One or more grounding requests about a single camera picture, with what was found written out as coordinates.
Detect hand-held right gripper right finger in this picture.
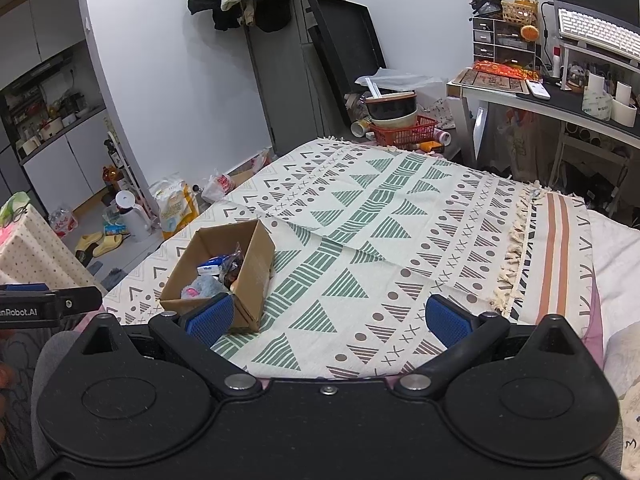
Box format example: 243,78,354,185
395,294,581,392

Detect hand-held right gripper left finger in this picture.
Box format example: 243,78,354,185
79,294,263,394

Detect grey fluffy plush toy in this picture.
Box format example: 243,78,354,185
181,275,229,302

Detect brown cardboard box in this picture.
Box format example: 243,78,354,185
159,218,277,334

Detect person's left hand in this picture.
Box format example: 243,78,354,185
0,331,15,396

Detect polka-dot covered table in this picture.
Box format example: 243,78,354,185
0,204,109,297

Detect red and white packet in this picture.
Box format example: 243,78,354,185
49,205,79,239

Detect green triangle patterned blanket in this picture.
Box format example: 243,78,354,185
102,137,543,380

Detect yellow and white sack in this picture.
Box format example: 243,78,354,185
149,175,201,240

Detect white thermos jug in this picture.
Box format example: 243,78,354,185
114,191,152,244

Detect orange striped blanket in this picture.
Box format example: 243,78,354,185
492,189,597,327

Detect brown bottle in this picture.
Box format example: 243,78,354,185
102,166,124,194

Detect lilac bedsheet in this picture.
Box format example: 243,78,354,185
80,280,607,361

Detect white quilt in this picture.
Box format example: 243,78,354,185
586,209,640,480

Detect kitchen cabinet with shelf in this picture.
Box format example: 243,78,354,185
0,7,109,211

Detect red plastic basket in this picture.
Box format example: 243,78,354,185
372,115,439,147

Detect hanging plastic bag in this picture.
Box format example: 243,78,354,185
497,107,539,167

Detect white dotted cloth bag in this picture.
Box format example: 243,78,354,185
429,97,459,129

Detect beige and black bowl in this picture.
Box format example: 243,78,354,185
363,91,419,129

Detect cardboard tubes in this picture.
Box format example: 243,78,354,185
564,121,640,149

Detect white desk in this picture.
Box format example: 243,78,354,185
446,67,640,172

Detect wooden board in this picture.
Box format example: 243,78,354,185
452,67,532,94

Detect grey door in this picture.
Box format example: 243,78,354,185
244,0,347,157

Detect clear plastic bag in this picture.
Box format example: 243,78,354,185
354,67,444,97

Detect red patterned packet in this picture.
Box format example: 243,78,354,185
472,60,544,81

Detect grey drawer organiser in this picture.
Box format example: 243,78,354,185
470,15,542,69

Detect black rectangular tray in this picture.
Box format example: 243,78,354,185
306,0,387,94

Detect white monitor riser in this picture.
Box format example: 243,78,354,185
557,39,640,92

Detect wicker basket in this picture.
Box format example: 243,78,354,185
501,0,539,26

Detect white keyboard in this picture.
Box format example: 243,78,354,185
557,7,640,64

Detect white wall rack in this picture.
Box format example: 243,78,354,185
102,117,151,222

